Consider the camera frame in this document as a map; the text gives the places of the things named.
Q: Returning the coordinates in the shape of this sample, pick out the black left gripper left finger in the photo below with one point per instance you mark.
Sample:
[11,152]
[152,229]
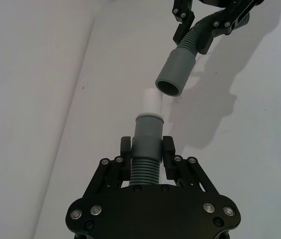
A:
[125,149]

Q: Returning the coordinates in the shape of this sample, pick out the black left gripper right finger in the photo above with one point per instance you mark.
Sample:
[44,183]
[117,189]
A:
[168,154]

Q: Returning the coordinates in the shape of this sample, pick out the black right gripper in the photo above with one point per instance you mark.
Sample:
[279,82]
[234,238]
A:
[213,2]

